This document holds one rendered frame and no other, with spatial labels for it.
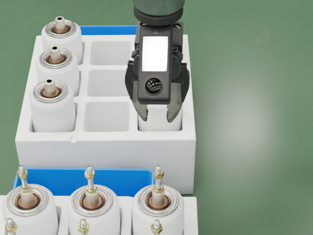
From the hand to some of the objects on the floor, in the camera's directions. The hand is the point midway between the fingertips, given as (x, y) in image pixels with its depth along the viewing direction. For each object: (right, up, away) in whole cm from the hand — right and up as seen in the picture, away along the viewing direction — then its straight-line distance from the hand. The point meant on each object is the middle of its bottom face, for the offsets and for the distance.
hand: (157, 118), depth 109 cm
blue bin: (-16, -23, +43) cm, 52 cm away
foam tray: (-11, -5, +64) cm, 65 cm away
